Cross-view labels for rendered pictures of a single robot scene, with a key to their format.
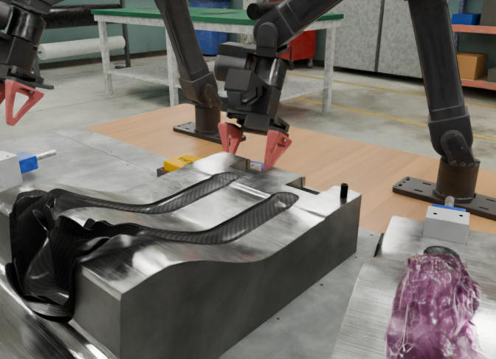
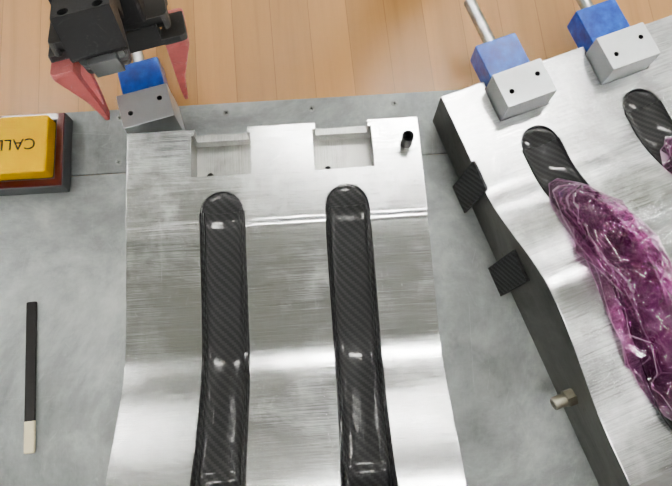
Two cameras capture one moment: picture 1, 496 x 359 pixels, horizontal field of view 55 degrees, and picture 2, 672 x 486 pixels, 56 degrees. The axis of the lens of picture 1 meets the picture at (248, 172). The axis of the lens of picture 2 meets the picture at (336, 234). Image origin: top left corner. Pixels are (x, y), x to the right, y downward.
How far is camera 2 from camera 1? 0.53 m
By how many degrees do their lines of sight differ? 58
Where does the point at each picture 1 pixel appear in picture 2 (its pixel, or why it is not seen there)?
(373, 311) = (600, 342)
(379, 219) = (372, 54)
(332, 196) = (394, 154)
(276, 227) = (395, 274)
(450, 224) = (536, 99)
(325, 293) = (437, 257)
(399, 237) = (483, 144)
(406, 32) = not seen: outside the picture
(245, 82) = (112, 32)
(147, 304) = not seen: outside the picture
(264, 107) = (131, 12)
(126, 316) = not seen: outside the picture
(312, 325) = (466, 313)
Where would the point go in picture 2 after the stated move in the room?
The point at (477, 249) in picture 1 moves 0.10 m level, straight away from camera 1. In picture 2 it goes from (563, 104) to (526, 16)
